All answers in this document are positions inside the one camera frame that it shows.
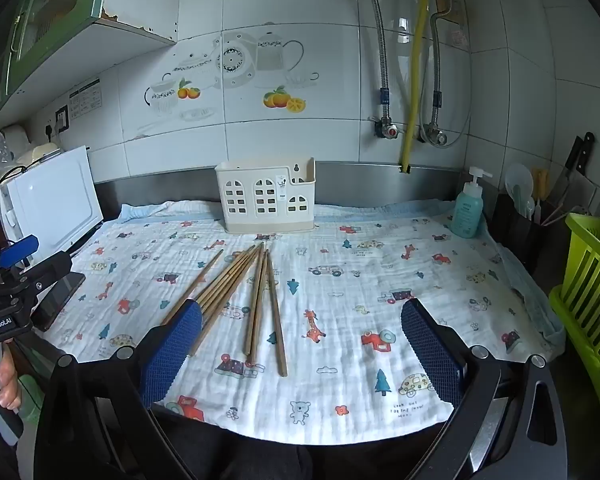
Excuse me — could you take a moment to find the cartoon printed white cloth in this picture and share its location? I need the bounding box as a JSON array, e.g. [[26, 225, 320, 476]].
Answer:
[[45, 199, 566, 448]]

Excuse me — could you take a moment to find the white notice sticker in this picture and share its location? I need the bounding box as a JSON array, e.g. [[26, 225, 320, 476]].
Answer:
[[70, 78, 102, 116]]

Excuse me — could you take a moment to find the beige rounded object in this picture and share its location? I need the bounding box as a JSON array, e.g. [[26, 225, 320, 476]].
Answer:
[[17, 142, 61, 166]]

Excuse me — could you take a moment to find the black handled cleaver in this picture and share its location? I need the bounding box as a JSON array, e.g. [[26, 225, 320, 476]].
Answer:
[[550, 136, 583, 201]]

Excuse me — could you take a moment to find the yellow gas hose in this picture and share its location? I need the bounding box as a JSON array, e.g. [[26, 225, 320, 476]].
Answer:
[[399, 0, 431, 173]]

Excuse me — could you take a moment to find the white appliance lid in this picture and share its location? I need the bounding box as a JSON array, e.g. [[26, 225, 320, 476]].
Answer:
[[0, 145, 104, 266]]

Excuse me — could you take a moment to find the pile of wooden chopsticks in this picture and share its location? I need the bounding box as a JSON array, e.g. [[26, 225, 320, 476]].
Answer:
[[160, 241, 288, 378]]

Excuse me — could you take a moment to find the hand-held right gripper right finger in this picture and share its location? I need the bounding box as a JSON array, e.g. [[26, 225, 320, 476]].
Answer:
[[401, 298, 568, 480]]

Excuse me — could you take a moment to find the green dish rack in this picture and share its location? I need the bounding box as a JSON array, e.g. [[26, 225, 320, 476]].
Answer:
[[547, 212, 600, 411]]

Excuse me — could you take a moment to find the valve with red handle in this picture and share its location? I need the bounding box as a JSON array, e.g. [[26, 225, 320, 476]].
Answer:
[[371, 115, 403, 140]]

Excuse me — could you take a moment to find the flexible metal hose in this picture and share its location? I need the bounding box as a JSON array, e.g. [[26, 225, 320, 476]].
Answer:
[[427, 0, 453, 133], [347, 0, 392, 126]]

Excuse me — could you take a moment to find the metal pipe valve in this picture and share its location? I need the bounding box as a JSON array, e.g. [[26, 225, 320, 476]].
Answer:
[[419, 122, 448, 147]]

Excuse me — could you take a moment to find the cream plastic utensil holder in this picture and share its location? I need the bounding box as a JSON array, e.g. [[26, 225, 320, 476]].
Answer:
[[215, 156, 318, 235]]

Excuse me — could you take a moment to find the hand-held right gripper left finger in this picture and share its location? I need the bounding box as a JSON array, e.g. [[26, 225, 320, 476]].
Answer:
[[34, 300, 203, 480]]

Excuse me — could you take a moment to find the teal soap pump bottle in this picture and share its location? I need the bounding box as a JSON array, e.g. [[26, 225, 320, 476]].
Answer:
[[449, 166, 493, 239]]

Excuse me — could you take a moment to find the black utensil container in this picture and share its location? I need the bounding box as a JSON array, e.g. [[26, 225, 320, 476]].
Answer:
[[495, 192, 573, 271]]

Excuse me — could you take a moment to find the person's left hand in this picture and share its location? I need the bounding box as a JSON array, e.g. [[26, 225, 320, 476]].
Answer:
[[0, 344, 24, 412]]

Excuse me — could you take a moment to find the black smartphone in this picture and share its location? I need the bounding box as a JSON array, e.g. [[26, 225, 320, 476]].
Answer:
[[30, 271, 87, 332]]

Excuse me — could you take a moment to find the green wall cabinet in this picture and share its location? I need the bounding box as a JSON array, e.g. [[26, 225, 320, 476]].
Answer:
[[0, 0, 178, 133]]

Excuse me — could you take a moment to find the tableware tile decal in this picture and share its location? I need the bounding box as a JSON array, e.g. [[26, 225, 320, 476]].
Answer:
[[144, 22, 321, 131]]

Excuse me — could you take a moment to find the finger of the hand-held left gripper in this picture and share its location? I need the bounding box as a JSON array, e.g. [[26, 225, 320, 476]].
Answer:
[[22, 251, 73, 291], [0, 235, 40, 270]]

